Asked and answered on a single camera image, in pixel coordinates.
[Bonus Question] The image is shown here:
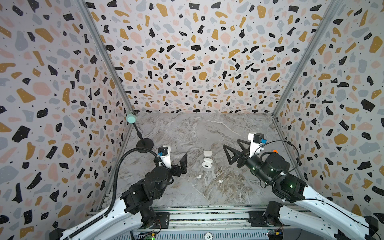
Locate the white earbud charging case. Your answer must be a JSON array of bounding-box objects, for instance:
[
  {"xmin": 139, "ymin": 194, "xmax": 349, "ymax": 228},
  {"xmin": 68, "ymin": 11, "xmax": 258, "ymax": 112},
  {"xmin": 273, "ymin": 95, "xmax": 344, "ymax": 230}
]
[{"xmin": 203, "ymin": 151, "xmax": 213, "ymax": 158}]

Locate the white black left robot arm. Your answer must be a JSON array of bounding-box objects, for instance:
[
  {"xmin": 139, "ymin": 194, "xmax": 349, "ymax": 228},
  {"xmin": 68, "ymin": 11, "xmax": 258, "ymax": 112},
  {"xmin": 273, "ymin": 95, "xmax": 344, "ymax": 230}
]
[{"xmin": 49, "ymin": 154, "xmax": 188, "ymax": 240}]

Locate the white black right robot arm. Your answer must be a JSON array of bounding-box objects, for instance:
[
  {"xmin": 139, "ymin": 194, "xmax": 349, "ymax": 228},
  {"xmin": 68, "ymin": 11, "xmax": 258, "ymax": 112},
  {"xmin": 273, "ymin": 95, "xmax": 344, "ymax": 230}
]
[{"xmin": 223, "ymin": 140, "xmax": 381, "ymax": 240}]

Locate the black stand with green ball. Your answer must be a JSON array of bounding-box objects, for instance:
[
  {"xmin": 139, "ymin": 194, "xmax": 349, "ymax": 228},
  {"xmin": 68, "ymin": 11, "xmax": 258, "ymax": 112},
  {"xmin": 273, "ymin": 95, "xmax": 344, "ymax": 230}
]
[{"xmin": 126, "ymin": 114, "xmax": 154, "ymax": 154}]

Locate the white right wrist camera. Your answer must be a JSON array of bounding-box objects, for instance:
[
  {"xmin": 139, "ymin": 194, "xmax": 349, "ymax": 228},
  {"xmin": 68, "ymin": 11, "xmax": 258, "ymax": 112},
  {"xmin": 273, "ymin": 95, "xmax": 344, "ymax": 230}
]
[{"xmin": 248, "ymin": 133, "xmax": 267, "ymax": 158}]

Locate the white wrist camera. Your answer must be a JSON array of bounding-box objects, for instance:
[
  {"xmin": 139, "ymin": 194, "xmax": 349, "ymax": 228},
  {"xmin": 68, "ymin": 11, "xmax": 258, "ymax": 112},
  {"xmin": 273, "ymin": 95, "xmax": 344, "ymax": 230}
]
[
  {"xmin": 158, "ymin": 146, "xmax": 172, "ymax": 169},
  {"xmin": 248, "ymin": 133, "xmax": 267, "ymax": 158}
]

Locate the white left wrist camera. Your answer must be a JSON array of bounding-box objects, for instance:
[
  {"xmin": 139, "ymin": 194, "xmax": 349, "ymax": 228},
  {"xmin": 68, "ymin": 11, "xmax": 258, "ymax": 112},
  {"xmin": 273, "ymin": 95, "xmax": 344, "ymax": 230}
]
[{"xmin": 158, "ymin": 146, "xmax": 172, "ymax": 169}]

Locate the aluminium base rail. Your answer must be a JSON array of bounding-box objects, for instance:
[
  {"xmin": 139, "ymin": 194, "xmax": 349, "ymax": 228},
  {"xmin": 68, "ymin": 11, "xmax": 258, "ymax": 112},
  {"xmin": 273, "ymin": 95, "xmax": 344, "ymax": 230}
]
[{"xmin": 80, "ymin": 203, "xmax": 335, "ymax": 240}]

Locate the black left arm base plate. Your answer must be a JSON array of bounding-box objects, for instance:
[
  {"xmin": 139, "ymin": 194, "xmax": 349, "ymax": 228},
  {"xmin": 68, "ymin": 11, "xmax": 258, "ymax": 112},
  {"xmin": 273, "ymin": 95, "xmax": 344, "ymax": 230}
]
[{"xmin": 141, "ymin": 212, "xmax": 170, "ymax": 230}]

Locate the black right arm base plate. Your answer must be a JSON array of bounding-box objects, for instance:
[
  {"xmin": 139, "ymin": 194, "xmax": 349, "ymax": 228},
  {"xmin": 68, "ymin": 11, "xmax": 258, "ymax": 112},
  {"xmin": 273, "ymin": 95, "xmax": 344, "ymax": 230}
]
[{"xmin": 248, "ymin": 211, "xmax": 285, "ymax": 227}]

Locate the black corrugated cable hose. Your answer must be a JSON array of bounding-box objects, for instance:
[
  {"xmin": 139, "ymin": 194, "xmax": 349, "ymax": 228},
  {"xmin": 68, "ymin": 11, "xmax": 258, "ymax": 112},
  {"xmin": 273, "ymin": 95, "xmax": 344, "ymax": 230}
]
[{"xmin": 59, "ymin": 146, "xmax": 160, "ymax": 240}]

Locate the aluminium corner frame post right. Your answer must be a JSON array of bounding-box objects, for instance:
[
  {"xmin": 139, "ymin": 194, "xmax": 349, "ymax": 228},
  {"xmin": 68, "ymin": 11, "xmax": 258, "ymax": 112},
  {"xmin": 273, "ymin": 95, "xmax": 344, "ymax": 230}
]
[{"xmin": 272, "ymin": 0, "xmax": 344, "ymax": 120}]

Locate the aluminium corner frame post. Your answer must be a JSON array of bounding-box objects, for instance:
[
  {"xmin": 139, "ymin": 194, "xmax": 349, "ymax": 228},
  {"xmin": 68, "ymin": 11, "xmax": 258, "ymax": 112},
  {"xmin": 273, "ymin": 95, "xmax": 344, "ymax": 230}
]
[
  {"xmin": 272, "ymin": 0, "xmax": 344, "ymax": 120},
  {"xmin": 75, "ymin": 0, "xmax": 136, "ymax": 115}
]

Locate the aluminium corner frame post left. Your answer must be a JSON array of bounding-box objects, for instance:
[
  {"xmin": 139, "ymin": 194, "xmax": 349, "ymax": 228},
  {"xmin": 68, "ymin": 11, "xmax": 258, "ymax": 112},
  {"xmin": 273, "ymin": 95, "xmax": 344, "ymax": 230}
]
[{"xmin": 75, "ymin": 0, "xmax": 136, "ymax": 115}]

